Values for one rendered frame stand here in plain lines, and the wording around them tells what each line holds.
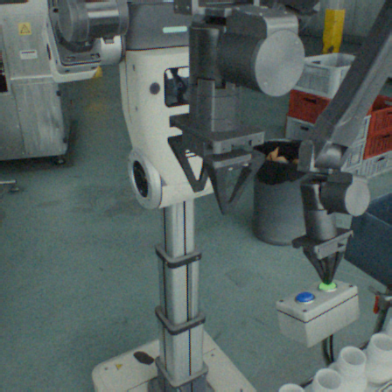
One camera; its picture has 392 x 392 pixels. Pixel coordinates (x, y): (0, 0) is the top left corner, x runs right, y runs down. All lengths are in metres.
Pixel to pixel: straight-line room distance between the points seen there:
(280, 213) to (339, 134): 2.03
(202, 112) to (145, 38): 0.53
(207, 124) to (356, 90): 0.35
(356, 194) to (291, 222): 2.10
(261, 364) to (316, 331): 1.36
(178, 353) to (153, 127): 0.76
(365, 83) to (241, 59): 0.38
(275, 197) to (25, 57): 2.48
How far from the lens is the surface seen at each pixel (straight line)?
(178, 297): 1.25
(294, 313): 0.78
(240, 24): 0.38
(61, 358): 2.23
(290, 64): 0.38
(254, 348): 2.20
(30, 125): 4.12
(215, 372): 1.75
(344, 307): 0.83
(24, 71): 4.00
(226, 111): 0.43
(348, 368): 0.64
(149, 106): 0.91
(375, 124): 3.87
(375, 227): 1.46
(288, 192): 2.66
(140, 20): 0.94
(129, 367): 1.79
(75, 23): 0.73
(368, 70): 0.72
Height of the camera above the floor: 1.63
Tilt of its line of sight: 28 degrees down
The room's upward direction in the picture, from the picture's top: straight up
